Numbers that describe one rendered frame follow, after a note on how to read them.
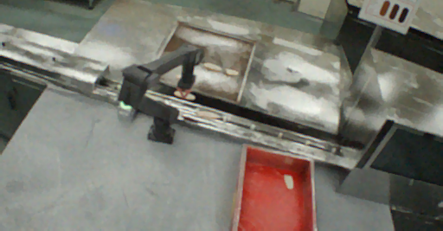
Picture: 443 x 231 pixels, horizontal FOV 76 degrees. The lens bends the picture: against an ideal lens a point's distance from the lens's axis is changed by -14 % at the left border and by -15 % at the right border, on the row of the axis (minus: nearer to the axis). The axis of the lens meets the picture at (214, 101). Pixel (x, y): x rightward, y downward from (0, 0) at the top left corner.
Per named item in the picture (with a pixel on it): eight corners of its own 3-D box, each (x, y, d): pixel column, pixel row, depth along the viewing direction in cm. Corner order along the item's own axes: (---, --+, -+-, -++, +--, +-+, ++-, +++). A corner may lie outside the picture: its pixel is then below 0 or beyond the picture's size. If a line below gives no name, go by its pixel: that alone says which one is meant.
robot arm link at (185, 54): (120, 80, 110) (146, 93, 108) (123, 66, 108) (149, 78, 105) (181, 52, 147) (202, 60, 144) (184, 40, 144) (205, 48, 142)
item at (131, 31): (69, 176, 217) (46, 87, 163) (119, 77, 304) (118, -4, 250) (319, 224, 220) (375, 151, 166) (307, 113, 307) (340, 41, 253)
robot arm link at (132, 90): (107, 99, 107) (131, 112, 105) (126, 62, 108) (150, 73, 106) (155, 117, 150) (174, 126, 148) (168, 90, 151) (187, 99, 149)
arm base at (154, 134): (146, 139, 149) (172, 144, 150) (146, 127, 144) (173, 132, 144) (150, 125, 156) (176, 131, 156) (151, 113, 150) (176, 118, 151)
